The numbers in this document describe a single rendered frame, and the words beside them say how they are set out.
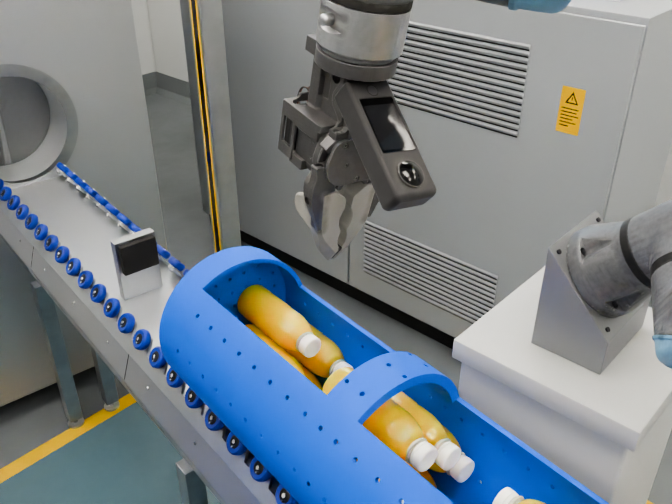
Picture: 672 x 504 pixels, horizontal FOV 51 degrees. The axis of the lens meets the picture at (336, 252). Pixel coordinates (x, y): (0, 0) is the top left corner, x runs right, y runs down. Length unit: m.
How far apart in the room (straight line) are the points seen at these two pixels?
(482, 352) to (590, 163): 1.25
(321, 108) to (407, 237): 2.23
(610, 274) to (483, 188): 1.48
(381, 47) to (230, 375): 0.67
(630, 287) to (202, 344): 0.67
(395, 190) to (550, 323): 0.66
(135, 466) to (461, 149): 1.59
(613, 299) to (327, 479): 0.50
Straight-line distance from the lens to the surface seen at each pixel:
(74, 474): 2.66
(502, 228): 2.57
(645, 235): 1.09
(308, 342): 1.22
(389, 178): 0.56
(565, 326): 1.17
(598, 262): 1.12
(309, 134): 0.63
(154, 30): 6.15
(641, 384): 1.20
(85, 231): 2.07
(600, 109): 2.27
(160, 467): 2.60
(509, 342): 1.22
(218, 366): 1.14
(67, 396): 2.72
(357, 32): 0.58
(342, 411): 0.97
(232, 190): 1.93
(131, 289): 1.73
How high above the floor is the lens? 1.88
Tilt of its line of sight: 31 degrees down
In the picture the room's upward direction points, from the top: straight up
